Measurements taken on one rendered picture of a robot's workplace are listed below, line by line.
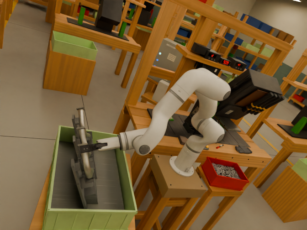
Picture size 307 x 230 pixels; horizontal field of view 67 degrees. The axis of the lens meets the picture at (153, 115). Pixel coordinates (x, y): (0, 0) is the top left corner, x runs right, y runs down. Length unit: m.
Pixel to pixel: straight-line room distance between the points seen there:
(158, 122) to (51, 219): 0.64
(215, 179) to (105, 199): 0.89
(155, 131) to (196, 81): 0.28
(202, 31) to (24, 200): 2.12
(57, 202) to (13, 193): 1.14
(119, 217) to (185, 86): 0.71
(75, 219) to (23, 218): 1.11
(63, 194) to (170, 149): 0.93
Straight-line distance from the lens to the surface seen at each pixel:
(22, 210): 2.33
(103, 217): 1.24
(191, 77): 1.04
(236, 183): 2.03
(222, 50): 12.60
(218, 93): 1.13
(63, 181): 1.41
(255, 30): 2.53
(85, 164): 1.07
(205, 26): 2.22
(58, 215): 1.18
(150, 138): 0.98
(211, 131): 1.44
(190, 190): 1.58
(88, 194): 1.29
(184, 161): 1.59
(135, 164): 1.93
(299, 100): 11.48
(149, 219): 1.79
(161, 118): 1.02
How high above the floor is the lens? 1.90
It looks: 27 degrees down
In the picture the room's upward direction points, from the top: 25 degrees clockwise
